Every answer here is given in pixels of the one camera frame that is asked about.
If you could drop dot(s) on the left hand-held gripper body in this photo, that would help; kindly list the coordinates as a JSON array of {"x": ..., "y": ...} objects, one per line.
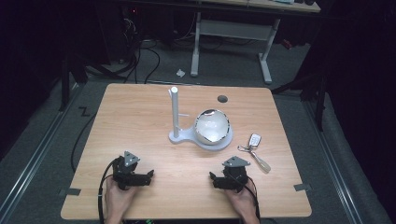
[{"x": 126, "y": 174}]

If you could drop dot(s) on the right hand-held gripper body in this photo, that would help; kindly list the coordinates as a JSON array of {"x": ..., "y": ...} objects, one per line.
[{"x": 235, "y": 175}]

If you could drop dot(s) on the person's right hand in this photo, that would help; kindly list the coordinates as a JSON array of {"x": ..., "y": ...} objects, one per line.
[{"x": 241, "y": 202}]

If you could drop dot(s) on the person's left hand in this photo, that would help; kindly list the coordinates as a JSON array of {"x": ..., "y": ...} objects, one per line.
[{"x": 117, "y": 200}]

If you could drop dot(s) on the keyring with white fob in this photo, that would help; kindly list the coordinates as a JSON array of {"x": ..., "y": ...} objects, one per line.
[{"x": 255, "y": 140}]

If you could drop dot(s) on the white bowl with silver rim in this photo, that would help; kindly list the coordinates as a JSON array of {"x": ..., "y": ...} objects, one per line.
[{"x": 212, "y": 126}]

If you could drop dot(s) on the grey tape piece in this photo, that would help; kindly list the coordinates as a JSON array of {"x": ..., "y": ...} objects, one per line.
[
  {"x": 302, "y": 187},
  {"x": 74, "y": 191}
]

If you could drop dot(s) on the dark round table grommet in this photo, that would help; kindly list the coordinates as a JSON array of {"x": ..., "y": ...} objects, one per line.
[{"x": 222, "y": 99}]

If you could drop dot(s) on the crumpled white paper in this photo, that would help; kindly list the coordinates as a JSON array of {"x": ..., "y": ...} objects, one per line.
[{"x": 180, "y": 73}]

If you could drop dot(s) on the black metal stand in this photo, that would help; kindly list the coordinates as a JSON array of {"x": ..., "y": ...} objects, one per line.
[
  {"x": 319, "y": 102},
  {"x": 65, "y": 84}
]

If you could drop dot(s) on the white-framed wooden desk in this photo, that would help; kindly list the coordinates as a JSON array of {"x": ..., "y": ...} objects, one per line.
[{"x": 233, "y": 29}]

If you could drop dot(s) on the white stand with post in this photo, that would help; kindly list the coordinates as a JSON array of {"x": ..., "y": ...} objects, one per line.
[{"x": 182, "y": 137}]

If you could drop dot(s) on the metal floor rail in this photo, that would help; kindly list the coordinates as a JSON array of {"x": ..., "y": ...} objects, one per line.
[
  {"x": 333, "y": 161},
  {"x": 34, "y": 155}
]

